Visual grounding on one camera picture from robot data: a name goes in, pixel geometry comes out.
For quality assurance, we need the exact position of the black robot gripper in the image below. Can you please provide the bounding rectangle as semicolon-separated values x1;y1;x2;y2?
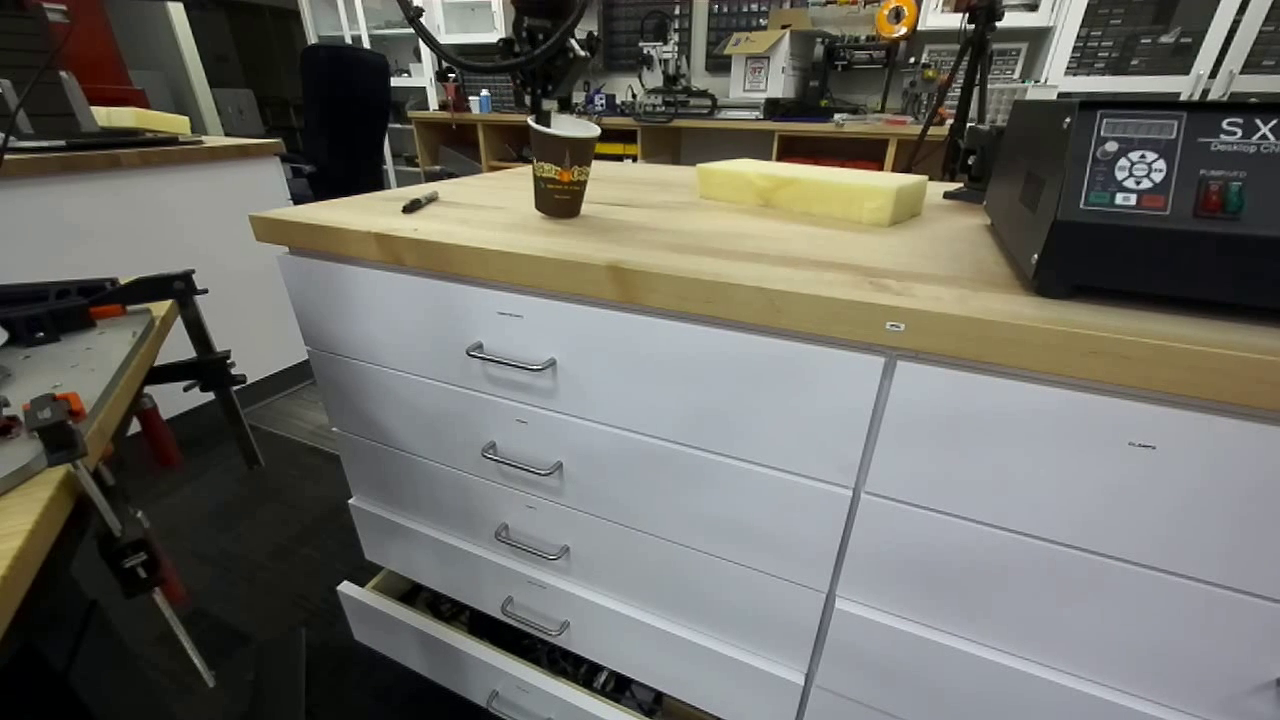
512;0;598;133

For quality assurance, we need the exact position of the brown paper coffee cup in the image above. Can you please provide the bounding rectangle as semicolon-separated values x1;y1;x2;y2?
522;113;603;223

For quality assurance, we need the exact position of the white storage shelf unit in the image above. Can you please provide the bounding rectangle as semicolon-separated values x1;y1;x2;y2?
292;0;512;113

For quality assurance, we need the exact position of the long wooden workbench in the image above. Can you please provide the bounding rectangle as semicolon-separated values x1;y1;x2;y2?
405;107;951;176

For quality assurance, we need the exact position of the small wooden birdhouse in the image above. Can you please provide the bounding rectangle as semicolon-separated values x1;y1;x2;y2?
721;29;792;107

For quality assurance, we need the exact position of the black office chair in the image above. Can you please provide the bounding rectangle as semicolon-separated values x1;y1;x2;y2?
292;42;399;205

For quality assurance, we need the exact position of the yellow foam block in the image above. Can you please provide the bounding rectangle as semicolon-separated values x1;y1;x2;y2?
693;158;931;230

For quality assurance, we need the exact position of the white drawer cabinet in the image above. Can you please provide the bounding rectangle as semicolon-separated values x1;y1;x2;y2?
277;253;1280;720

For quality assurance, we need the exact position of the yellow tape roll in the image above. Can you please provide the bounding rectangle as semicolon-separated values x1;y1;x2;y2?
873;0;924;44

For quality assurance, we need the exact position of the white counter wooden top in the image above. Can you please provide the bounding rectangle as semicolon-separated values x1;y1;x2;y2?
0;133;312;403

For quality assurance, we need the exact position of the small yellow foam piece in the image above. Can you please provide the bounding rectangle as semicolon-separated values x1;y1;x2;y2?
89;99;194;139

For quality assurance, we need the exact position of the black sawhorse leg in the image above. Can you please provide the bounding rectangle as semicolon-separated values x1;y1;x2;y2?
135;284;269;474

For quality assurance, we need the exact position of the red cabinet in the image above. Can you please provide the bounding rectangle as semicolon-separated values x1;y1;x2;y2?
52;0;153;113

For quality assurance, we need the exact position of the black controller box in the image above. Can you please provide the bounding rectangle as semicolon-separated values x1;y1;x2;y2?
982;92;1280;315

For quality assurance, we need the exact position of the black clamp orange trigger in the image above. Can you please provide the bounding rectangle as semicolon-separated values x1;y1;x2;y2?
0;267;202;351

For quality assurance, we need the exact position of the open white drawer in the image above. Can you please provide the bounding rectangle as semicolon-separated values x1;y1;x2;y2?
330;570;674;720

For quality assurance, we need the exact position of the white framed tool pegboard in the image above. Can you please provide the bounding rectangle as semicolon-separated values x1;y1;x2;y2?
1036;0;1280;99

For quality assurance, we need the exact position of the wooden side table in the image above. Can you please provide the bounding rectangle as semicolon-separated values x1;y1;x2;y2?
0;297;182;638

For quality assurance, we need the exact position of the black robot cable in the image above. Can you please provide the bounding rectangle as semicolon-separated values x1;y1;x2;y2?
393;0;596;79

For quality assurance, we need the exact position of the silver drawer handle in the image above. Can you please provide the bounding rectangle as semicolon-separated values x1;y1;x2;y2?
476;439;569;486
496;592;574;643
459;342;559;379
492;519;574;570

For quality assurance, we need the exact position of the black camera tripod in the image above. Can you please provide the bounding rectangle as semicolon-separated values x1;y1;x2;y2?
910;0;1012;208

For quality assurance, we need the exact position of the long bar clamp red handle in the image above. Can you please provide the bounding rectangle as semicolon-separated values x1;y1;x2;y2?
15;388;219;691

